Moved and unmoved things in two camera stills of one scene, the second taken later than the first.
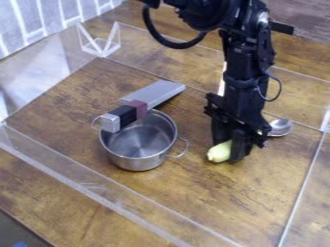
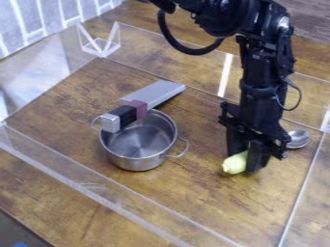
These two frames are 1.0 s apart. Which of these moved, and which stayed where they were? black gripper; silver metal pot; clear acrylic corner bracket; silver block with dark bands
Moved: black gripper
Stayed: silver block with dark bands; clear acrylic corner bracket; silver metal pot
